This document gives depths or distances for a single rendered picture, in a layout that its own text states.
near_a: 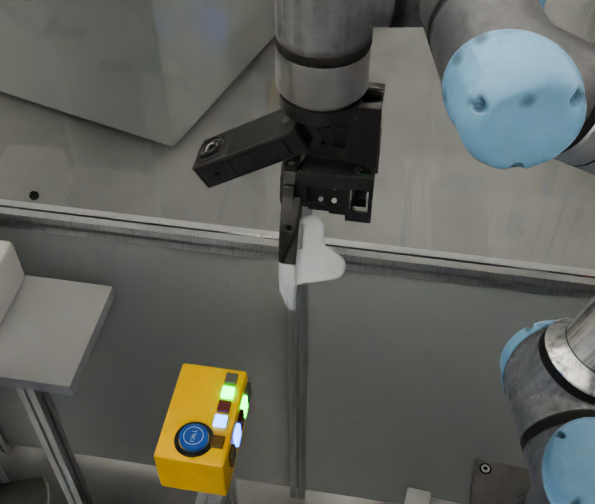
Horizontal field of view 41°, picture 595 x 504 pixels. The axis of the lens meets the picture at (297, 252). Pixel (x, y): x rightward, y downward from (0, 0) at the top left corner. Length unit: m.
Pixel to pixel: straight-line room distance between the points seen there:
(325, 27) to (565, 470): 0.57
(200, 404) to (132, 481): 1.20
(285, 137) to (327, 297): 0.92
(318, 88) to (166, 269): 1.02
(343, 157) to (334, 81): 0.09
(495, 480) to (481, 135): 0.77
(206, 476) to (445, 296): 0.60
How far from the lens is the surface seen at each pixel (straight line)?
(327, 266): 0.71
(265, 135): 0.68
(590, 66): 0.52
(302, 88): 0.62
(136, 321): 1.76
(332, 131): 0.67
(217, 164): 0.70
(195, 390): 1.19
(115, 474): 2.38
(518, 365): 1.05
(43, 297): 1.64
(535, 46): 0.48
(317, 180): 0.68
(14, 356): 1.57
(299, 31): 0.60
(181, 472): 1.17
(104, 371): 1.96
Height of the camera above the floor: 2.06
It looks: 47 degrees down
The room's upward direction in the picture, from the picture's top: straight up
